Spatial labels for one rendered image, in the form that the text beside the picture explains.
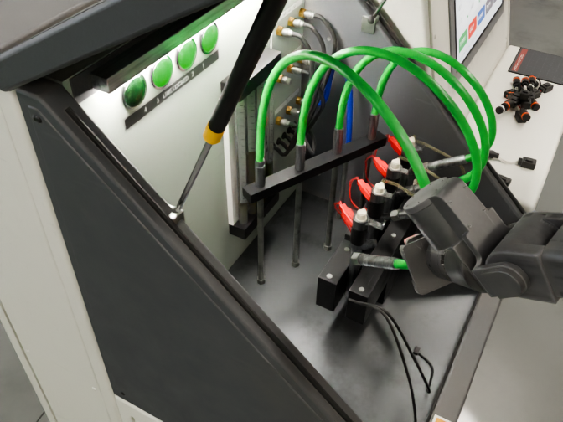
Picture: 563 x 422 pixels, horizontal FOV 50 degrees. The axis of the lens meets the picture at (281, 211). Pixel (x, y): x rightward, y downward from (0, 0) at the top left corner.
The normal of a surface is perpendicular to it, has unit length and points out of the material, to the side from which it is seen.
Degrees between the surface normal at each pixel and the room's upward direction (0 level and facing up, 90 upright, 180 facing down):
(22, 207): 90
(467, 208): 36
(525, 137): 0
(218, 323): 90
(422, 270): 49
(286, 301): 0
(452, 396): 0
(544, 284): 98
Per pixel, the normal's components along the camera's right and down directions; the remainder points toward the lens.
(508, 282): -0.68, 0.58
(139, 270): -0.48, 0.59
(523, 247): -0.46, -0.81
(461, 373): 0.01, -0.73
